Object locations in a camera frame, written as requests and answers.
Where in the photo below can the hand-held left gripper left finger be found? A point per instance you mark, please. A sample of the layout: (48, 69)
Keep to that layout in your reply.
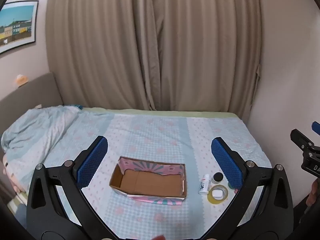
(92, 162)

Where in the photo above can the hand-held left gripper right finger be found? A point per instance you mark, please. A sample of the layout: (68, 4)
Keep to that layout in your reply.
(226, 162)

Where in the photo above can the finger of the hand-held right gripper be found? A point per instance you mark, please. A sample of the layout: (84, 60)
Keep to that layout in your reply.
(301, 137)
(316, 127)

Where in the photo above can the black lid jar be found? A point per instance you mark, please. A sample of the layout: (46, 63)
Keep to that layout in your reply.
(217, 177)

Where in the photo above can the cardboard box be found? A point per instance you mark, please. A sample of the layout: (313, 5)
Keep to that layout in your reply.
(150, 182)

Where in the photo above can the person's right hand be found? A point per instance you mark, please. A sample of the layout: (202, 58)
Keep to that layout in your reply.
(312, 192)

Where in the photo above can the small pink item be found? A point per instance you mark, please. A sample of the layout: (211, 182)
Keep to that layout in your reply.
(236, 191)

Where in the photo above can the white small bottle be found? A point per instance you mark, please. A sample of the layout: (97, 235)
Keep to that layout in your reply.
(204, 185)

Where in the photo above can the yellow tape roll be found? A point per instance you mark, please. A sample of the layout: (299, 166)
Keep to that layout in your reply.
(223, 195)

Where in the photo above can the white earbuds case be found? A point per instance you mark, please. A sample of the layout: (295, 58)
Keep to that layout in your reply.
(217, 194)

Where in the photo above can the light blue blanket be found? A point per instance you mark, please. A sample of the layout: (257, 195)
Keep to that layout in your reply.
(37, 130)

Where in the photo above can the bow print bedsheet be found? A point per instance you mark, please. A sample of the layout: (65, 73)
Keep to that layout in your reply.
(155, 135)

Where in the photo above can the green mattress cover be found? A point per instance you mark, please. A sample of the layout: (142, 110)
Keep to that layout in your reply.
(162, 112)

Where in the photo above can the pink pillow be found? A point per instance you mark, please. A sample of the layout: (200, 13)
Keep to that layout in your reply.
(10, 177)

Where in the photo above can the grey bed headboard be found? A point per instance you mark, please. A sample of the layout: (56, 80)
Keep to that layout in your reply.
(32, 92)

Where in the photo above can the orange small toy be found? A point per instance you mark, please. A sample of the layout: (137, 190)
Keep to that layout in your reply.
(21, 80)

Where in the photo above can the beige curtain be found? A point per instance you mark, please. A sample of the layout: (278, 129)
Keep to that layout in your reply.
(150, 42)

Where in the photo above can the framed wall picture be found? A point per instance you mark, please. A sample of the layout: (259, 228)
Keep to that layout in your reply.
(17, 25)

